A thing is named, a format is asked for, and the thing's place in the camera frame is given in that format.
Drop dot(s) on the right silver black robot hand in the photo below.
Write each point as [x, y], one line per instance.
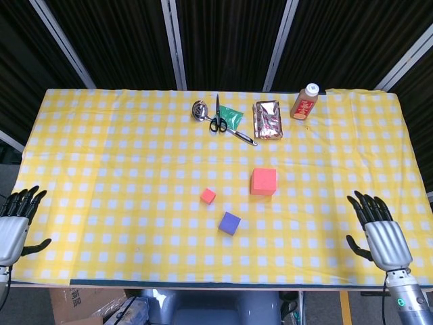
[387, 242]

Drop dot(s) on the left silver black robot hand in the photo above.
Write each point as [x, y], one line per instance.
[11, 230]

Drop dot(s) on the purple foam cube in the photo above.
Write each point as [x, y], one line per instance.
[229, 223]

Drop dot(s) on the small orange-red foam cube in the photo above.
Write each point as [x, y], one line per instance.
[207, 196]

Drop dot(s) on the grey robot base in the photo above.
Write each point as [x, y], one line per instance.
[216, 306]

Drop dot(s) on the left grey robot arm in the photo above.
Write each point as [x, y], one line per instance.
[3, 281]

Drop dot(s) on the brown cardboard box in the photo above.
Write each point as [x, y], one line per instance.
[74, 304]

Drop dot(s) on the yellow white checkered tablecloth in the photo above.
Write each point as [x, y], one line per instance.
[135, 203]

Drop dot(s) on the large orange-red foam cube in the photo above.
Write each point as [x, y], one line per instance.
[263, 183]

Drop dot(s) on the clear plastic wrapped bundle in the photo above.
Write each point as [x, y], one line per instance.
[130, 311]

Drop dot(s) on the brown juice bottle white cap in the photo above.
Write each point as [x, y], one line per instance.
[303, 105]

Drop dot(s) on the shiny foil snack packet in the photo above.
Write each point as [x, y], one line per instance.
[268, 120]

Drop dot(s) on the green plastic packet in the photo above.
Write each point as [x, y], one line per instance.
[232, 116]

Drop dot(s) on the metal ladle black grip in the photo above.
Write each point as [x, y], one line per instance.
[199, 110]

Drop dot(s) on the white aluminium frame post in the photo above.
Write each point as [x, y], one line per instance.
[10, 140]
[406, 62]
[176, 47]
[64, 45]
[430, 197]
[279, 47]

